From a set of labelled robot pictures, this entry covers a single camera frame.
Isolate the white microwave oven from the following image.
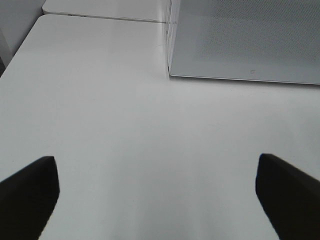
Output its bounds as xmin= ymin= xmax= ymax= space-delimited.
xmin=164 ymin=0 xmax=320 ymax=86

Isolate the white microwave door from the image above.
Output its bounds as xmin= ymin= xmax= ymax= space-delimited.
xmin=169 ymin=0 xmax=320 ymax=86

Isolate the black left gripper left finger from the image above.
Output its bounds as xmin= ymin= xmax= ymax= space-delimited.
xmin=0 ymin=156 xmax=60 ymax=240

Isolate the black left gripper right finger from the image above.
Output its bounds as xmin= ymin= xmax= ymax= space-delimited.
xmin=255 ymin=153 xmax=320 ymax=240

